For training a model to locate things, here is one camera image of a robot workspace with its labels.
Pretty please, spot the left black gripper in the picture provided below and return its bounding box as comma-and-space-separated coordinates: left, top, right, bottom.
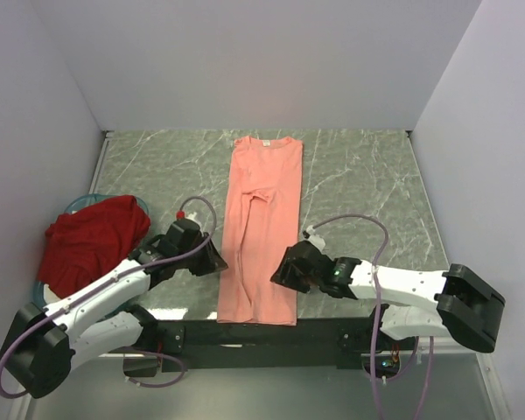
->
176, 232, 228, 277

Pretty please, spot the white t shirt in basket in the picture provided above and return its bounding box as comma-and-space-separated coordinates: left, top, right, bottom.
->
43, 283, 59, 301

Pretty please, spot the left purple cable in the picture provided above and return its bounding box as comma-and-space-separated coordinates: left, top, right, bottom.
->
0, 196, 220, 398

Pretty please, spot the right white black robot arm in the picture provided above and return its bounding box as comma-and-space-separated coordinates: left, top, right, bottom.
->
270, 241, 506, 354

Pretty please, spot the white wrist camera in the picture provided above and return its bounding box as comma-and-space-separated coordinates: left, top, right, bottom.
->
176, 210, 202, 227
302, 225, 326, 252

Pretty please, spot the black base crossbar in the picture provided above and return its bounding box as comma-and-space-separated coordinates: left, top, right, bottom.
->
140, 316, 373, 369

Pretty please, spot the teal plastic laundry basket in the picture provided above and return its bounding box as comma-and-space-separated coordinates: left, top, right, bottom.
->
32, 192, 152, 307

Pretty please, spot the red t shirt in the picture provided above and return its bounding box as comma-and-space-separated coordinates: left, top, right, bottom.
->
37, 195, 151, 298

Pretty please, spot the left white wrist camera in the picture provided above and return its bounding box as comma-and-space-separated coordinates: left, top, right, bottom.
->
176, 210, 202, 227

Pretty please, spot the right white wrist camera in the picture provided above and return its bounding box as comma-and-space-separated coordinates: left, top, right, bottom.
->
302, 225, 326, 252

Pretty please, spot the salmon pink t shirt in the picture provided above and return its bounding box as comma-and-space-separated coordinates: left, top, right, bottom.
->
217, 136, 303, 326

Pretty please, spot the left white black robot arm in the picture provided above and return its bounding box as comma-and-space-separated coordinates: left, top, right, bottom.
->
0, 218, 228, 399

